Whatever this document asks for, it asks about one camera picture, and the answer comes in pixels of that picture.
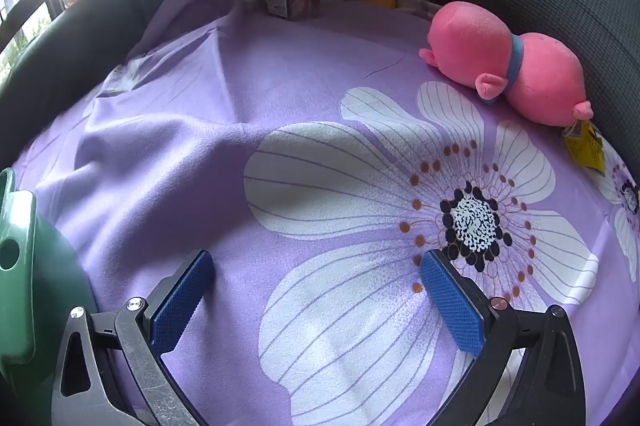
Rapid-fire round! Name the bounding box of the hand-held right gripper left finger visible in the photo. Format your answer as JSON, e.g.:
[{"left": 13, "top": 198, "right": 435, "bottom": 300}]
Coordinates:
[{"left": 51, "top": 249, "right": 216, "bottom": 426}]

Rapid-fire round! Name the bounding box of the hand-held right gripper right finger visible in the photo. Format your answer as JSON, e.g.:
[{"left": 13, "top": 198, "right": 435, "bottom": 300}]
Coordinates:
[{"left": 419, "top": 249, "right": 587, "bottom": 426}]

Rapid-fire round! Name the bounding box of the green plastic bowl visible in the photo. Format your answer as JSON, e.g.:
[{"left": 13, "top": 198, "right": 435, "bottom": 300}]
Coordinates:
[{"left": 0, "top": 167, "right": 102, "bottom": 426}]

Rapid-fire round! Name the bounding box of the purple floral cloth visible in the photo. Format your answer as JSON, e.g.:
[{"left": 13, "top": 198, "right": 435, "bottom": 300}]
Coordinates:
[{"left": 10, "top": 0, "right": 640, "bottom": 426}]

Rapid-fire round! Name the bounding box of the yellow hang tag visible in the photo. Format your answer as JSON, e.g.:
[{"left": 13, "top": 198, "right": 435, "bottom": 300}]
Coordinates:
[{"left": 563, "top": 121, "right": 607, "bottom": 170}]

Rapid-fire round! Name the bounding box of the pink plush pig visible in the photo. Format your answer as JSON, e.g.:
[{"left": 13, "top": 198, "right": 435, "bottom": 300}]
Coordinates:
[{"left": 419, "top": 0, "right": 594, "bottom": 127}]

